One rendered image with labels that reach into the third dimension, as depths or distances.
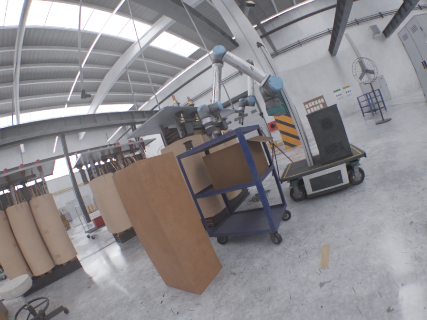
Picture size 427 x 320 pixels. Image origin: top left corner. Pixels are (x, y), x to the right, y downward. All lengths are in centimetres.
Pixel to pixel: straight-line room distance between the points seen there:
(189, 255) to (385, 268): 111
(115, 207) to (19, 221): 155
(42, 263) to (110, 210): 140
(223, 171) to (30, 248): 258
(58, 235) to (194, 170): 207
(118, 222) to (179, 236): 201
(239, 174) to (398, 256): 118
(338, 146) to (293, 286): 132
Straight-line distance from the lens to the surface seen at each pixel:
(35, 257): 280
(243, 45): 791
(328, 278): 106
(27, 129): 995
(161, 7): 513
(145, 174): 99
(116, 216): 298
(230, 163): 131
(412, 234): 127
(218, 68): 182
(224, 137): 122
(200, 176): 183
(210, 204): 188
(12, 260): 287
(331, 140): 184
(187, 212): 114
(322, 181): 184
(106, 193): 297
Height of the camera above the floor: 80
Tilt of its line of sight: 1 degrees down
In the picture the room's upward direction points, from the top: 21 degrees counter-clockwise
